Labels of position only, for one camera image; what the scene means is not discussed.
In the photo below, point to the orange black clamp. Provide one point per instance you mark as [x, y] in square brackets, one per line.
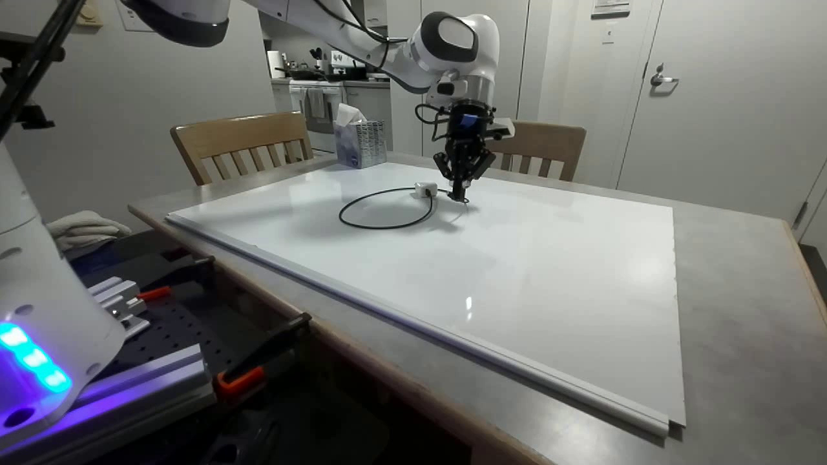
[251, 370]

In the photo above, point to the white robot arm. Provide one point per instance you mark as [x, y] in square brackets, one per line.
[450, 59]

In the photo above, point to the light wooden chair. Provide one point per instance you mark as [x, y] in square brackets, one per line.
[280, 136]

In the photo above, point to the black charger cable white plug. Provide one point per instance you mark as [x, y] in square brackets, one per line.
[427, 192]

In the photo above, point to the silver door handle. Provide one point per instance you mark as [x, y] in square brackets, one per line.
[664, 85]

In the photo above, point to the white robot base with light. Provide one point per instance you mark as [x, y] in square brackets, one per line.
[54, 334]

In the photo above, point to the black camera on stand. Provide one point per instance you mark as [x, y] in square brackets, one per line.
[26, 60]

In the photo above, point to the wooden chair near tissue box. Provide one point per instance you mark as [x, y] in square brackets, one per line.
[536, 148]

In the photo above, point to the large white board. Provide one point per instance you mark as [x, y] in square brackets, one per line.
[578, 293]

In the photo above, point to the aluminium rail frame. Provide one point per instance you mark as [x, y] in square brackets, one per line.
[160, 378]

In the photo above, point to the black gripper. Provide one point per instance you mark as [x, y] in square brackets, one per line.
[466, 147]

